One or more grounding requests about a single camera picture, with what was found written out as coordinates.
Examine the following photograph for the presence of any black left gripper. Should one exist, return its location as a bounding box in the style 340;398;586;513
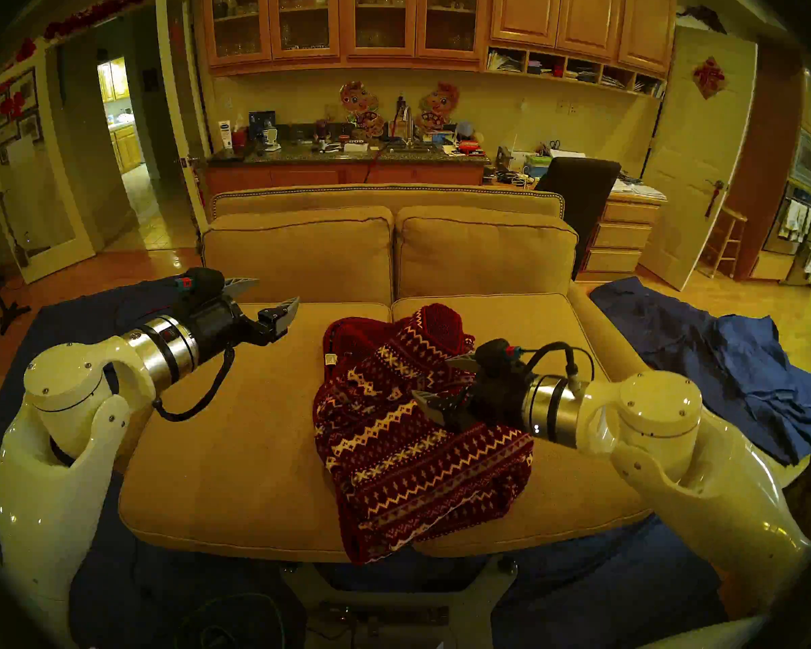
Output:
189;278;301;368

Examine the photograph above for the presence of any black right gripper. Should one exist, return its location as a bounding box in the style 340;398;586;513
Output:
411;354;536;440

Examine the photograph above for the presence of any red patterned knit blanket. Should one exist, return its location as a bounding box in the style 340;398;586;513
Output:
313;303;535;566

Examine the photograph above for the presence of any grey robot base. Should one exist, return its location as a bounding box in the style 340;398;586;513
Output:
280;556;518;649

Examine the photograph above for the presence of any crumpled blue blanket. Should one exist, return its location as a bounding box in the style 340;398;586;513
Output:
589;277;811;467

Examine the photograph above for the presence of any yellow sofa back cushion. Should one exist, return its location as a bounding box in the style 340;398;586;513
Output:
395;206;579;299
201;206;395;307

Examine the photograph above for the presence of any yellow sofa seat cushion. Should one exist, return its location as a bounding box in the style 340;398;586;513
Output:
391;293;668;557
118;302;406;562

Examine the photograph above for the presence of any dark-topped wooden counter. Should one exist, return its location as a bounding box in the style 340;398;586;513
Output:
203;144;491;195

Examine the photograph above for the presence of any yellow fabric sofa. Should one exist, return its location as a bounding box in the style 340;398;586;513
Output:
118;183;691;564

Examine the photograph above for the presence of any large navy floor cloth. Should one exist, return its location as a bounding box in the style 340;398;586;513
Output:
0;270;727;649

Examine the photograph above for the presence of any yellow-lit kitchen base cabinet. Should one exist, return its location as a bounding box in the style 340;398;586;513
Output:
112;124;144;175

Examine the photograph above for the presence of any plain white open door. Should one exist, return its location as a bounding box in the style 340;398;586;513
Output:
155;0;212;233

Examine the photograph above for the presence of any white mirrored door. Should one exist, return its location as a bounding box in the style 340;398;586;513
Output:
0;46;97;285

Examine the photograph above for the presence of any black office chair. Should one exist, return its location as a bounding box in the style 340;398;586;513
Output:
536;157;622;280

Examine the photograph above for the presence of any wooden desk with drawers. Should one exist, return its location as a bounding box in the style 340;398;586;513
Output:
576;189;664;282

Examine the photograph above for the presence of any metal sink faucet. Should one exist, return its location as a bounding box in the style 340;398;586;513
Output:
393;97;416;145

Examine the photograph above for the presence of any black floor stand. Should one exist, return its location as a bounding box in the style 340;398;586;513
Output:
0;232;33;336

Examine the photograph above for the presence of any stack of papers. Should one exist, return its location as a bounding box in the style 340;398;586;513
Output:
612;176;668;202

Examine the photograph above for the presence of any wooden cubby shelf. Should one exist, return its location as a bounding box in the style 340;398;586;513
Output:
485;45;668;99

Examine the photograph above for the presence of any small wooden stool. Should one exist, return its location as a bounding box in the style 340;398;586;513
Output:
702;207;749;280

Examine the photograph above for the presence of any red garland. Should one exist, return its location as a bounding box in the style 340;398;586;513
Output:
44;0;156;41

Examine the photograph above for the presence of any white door with ornament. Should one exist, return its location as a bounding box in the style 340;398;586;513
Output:
641;26;759;291

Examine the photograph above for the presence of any white hanging towel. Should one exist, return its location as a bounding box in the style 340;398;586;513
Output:
779;198;811;243

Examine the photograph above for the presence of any tall wooden oven cabinet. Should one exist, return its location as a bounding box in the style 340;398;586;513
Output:
727;43;808;282

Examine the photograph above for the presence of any red diamond door ornament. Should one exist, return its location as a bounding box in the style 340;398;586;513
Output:
691;55;729;101

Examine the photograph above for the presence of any dark plant decoration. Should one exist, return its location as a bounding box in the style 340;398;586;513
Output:
677;4;727;34

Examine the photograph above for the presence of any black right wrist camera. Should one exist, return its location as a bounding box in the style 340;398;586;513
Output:
476;339;522;379

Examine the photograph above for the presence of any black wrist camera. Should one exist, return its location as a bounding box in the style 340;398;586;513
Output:
476;339;522;379
176;268;226;304

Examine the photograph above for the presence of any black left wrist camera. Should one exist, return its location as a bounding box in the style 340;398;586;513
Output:
176;268;226;304

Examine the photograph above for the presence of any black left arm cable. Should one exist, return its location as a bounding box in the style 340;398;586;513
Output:
152;347;236;423

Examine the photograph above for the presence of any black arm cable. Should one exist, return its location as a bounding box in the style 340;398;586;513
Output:
524;342;595;398
152;347;236;423

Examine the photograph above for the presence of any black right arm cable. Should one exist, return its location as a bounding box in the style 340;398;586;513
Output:
524;342;595;398

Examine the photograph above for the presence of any cartoon animal wall decoration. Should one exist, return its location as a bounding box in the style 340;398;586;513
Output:
416;82;460;136
339;81;386;139

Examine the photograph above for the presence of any glass-door wooden wall cabinet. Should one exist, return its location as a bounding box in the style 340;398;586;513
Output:
201;0;491;77

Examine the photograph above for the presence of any large black picture frame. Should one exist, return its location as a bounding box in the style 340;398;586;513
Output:
0;66;40;133

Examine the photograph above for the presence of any solid wooden wall cabinet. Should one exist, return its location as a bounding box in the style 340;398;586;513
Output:
490;0;678;77

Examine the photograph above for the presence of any stainless wall oven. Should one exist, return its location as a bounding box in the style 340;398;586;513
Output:
764;128;811;256

